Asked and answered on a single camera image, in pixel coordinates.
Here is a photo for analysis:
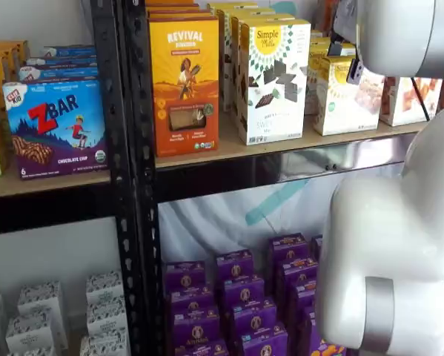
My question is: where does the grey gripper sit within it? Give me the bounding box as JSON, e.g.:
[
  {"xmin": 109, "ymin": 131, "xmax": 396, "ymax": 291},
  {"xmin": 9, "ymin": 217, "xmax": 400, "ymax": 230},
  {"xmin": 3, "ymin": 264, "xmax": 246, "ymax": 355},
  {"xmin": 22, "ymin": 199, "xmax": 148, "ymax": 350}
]
[{"xmin": 327, "ymin": 0, "xmax": 365, "ymax": 86}]

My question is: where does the small white yellow Simple Mills box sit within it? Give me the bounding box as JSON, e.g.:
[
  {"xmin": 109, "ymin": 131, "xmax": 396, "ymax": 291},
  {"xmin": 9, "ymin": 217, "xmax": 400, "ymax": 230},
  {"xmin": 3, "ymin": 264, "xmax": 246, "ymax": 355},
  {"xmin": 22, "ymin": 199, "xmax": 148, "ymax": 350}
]
[
  {"xmin": 304, "ymin": 42, "xmax": 357, "ymax": 116},
  {"xmin": 312, "ymin": 54, "xmax": 386, "ymax": 136},
  {"xmin": 308, "ymin": 36, "xmax": 342, "ymax": 48}
]

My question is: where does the orange brown snack box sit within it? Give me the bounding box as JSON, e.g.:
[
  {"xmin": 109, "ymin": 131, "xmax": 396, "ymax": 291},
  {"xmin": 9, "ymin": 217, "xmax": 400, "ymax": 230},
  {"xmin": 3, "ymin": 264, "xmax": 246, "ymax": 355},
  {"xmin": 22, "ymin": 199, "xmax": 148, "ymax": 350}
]
[{"xmin": 317, "ymin": 0, "xmax": 342, "ymax": 37}]

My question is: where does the white box with orange crackers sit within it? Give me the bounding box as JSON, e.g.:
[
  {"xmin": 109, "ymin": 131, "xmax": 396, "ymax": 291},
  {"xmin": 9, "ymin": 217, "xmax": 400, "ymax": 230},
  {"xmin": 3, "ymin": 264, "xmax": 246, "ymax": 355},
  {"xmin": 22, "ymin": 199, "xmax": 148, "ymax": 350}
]
[{"xmin": 378, "ymin": 75, "xmax": 444, "ymax": 128}]

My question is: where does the tall Simple Mills thins box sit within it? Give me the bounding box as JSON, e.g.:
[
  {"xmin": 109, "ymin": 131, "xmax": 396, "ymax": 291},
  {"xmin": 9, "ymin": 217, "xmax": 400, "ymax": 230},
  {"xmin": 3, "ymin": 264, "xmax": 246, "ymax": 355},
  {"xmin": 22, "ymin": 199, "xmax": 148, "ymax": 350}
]
[
  {"xmin": 220, "ymin": 7, "xmax": 277, "ymax": 113},
  {"xmin": 229, "ymin": 13, "xmax": 296, "ymax": 124},
  {"xmin": 206, "ymin": 1, "xmax": 260, "ymax": 23},
  {"xmin": 238, "ymin": 18, "xmax": 312, "ymax": 146}
]

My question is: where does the wooden shelf board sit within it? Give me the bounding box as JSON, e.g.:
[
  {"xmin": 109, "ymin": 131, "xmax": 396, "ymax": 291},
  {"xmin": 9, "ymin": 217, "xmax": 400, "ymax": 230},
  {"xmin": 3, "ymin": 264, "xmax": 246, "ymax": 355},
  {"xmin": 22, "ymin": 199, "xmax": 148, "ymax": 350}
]
[
  {"xmin": 154, "ymin": 110, "xmax": 430, "ymax": 171},
  {"xmin": 0, "ymin": 162, "xmax": 112, "ymax": 200}
]

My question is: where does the orange Revival cracker box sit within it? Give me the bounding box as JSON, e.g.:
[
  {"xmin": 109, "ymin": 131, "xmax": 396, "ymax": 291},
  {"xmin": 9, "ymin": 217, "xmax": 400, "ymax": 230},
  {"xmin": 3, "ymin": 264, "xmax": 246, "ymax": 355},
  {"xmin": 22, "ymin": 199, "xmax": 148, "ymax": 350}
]
[
  {"xmin": 148, "ymin": 16, "xmax": 220, "ymax": 158},
  {"xmin": 145, "ymin": 0, "xmax": 201, "ymax": 6},
  {"xmin": 147, "ymin": 10, "xmax": 213, "ymax": 22},
  {"xmin": 146, "ymin": 3, "xmax": 208, "ymax": 13}
]

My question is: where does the glossy black shelf beam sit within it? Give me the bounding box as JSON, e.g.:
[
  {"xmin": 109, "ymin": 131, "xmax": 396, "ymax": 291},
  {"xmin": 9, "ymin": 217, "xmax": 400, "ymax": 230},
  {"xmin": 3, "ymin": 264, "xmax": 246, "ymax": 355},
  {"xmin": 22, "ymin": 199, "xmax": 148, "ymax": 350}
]
[{"xmin": 156, "ymin": 132, "xmax": 427, "ymax": 204}]

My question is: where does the purple Annie's box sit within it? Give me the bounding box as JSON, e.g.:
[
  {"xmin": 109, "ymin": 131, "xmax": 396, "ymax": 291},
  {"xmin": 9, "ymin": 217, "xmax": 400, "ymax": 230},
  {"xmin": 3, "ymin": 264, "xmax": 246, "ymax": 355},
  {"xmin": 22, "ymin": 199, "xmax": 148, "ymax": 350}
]
[
  {"xmin": 215, "ymin": 249, "xmax": 256, "ymax": 283},
  {"xmin": 298, "ymin": 306, "xmax": 348, "ymax": 356},
  {"xmin": 239, "ymin": 321, "xmax": 290, "ymax": 356},
  {"xmin": 167, "ymin": 286, "xmax": 216, "ymax": 317},
  {"xmin": 220, "ymin": 275, "xmax": 267, "ymax": 309},
  {"xmin": 310, "ymin": 234, "xmax": 325, "ymax": 263},
  {"xmin": 162, "ymin": 260, "xmax": 208, "ymax": 294},
  {"xmin": 274, "ymin": 257, "xmax": 319, "ymax": 290},
  {"xmin": 289, "ymin": 279, "xmax": 319, "ymax": 317},
  {"xmin": 267, "ymin": 232, "xmax": 308, "ymax": 265},
  {"xmin": 174, "ymin": 338, "xmax": 231, "ymax": 356},
  {"xmin": 228, "ymin": 297, "xmax": 279, "ymax": 337},
  {"xmin": 170, "ymin": 306, "xmax": 222, "ymax": 344}
]

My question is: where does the blue purple ZBar box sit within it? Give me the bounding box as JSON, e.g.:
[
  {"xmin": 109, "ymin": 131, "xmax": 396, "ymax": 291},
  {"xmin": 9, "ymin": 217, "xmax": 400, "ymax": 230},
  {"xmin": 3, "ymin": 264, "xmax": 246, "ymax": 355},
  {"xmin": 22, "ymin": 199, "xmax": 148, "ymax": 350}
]
[
  {"xmin": 39, "ymin": 44, "xmax": 98, "ymax": 59},
  {"xmin": 18, "ymin": 66, "xmax": 100, "ymax": 84},
  {"xmin": 1, "ymin": 78, "xmax": 109, "ymax": 180},
  {"xmin": 24, "ymin": 56, "xmax": 99, "ymax": 70}
]

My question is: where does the thin black cable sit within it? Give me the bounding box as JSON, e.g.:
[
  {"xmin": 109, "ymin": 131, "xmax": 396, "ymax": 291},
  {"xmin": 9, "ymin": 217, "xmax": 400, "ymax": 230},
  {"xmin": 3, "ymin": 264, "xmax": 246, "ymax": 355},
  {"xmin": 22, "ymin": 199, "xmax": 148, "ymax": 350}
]
[{"xmin": 409, "ymin": 76, "xmax": 430, "ymax": 122}]

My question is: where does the black metal shelf frame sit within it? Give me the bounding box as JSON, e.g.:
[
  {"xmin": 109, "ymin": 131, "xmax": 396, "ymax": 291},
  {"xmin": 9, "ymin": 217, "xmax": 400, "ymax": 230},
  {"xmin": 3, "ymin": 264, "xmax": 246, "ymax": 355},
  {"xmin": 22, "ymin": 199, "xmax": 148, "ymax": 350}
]
[{"xmin": 157, "ymin": 0, "xmax": 408, "ymax": 271}]

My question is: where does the black perforated shelf post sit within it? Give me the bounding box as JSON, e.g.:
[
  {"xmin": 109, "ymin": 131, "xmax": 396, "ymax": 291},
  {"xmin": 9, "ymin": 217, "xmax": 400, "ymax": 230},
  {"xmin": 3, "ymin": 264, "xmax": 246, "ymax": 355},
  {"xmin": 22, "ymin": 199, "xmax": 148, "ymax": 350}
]
[
  {"xmin": 121, "ymin": 0, "xmax": 165, "ymax": 356},
  {"xmin": 90, "ymin": 0, "xmax": 136, "ymax": 356}
]

